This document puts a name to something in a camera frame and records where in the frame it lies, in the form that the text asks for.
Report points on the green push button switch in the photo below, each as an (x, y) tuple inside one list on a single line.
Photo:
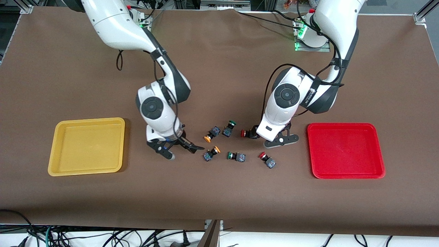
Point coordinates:
[(240, 157), (227, 131)]

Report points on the yellow plastic tray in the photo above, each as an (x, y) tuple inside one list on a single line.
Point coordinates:
[(85, 147)]

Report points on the dark table beam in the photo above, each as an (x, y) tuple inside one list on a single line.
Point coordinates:
[(210, 238)]

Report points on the silver metal bracket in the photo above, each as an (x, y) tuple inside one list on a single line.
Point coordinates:
[(221, 223)]

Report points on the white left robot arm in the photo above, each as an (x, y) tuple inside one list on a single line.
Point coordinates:
[(288, 96)]

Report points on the grey equipment rack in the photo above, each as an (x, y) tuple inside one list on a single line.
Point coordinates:
[(224, 3)]

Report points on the brown table cover sheet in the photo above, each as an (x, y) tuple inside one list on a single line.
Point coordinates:
[(219, 192)]

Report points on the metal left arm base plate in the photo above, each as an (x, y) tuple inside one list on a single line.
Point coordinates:
[(310, 49)]

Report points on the yellow push button switch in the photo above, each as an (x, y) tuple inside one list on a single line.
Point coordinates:
[(208, 156), (214, 131)]

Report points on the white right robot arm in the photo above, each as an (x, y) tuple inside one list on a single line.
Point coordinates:
[(113, 24)]

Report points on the red push button switch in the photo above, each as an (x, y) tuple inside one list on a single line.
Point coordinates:
[(270, 162), (244, 133)]

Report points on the red plastic tray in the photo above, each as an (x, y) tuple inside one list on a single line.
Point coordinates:
[(346, 151)]

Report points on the aluminium frame profile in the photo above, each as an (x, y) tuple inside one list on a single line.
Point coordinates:
[(26, 8), (421, 15)]

